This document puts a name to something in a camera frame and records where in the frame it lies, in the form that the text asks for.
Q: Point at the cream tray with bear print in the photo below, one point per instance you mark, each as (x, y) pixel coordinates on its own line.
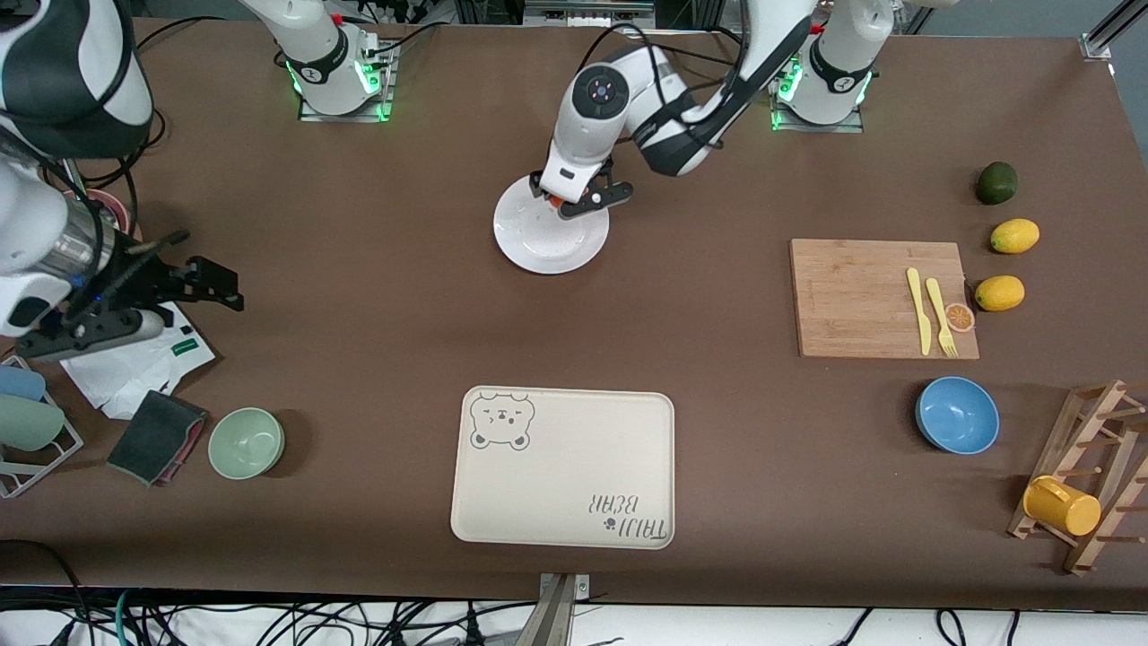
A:
(556, 475)

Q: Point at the blue bowl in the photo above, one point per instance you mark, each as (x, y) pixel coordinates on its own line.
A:
(957, 414)

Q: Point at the dark green avocado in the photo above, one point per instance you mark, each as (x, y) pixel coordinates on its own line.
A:
(996, 182)

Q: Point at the pale green cup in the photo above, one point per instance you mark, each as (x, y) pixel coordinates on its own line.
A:
(27, 423)

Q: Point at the pale green bowl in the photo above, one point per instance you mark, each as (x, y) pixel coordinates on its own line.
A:
(246, 443)

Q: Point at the wooden peg rack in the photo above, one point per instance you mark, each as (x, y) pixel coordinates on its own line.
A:
(1112, 484)

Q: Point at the yellow plastic knife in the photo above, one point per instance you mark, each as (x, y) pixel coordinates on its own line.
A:
(920, 314)

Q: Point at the yellow plastic mug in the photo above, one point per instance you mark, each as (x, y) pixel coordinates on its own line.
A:
(1063, 507)

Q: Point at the pale blue cup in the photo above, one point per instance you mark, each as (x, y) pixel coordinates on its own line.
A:
(18, 383)

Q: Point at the pink bowl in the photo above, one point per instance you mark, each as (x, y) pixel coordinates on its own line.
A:
(115, 208)

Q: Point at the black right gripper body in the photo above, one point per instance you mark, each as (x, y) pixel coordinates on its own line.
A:
(143, 277)

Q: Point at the white round plate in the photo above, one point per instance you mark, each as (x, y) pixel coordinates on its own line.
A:
(538, 247)

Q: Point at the yellow plastic fork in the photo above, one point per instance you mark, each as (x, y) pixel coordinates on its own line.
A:
(939, 314)

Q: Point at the yellow lemon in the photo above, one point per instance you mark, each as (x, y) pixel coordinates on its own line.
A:
(1014, 236)
(999, 293)

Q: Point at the grey metal box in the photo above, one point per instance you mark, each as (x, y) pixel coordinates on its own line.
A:
(587, 13)

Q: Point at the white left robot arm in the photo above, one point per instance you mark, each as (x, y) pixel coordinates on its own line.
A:
(587, 135)

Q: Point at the toy orange slice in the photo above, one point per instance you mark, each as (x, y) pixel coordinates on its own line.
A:
(960, 318)

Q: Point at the white plastic bag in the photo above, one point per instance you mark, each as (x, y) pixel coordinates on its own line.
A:
(126, 377)

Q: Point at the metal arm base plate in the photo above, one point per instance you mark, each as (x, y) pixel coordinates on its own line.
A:
(314, 115)
(789, 126)

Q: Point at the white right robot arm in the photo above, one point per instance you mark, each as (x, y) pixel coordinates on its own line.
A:
(45, 99)

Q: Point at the aluminium frame profile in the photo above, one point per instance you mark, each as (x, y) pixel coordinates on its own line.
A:
(1112, 27)

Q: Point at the grey and pink cloth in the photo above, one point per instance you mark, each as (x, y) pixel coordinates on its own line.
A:
(152, 435)

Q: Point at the wooden cutting board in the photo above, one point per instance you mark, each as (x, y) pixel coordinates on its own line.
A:
(852, 301)

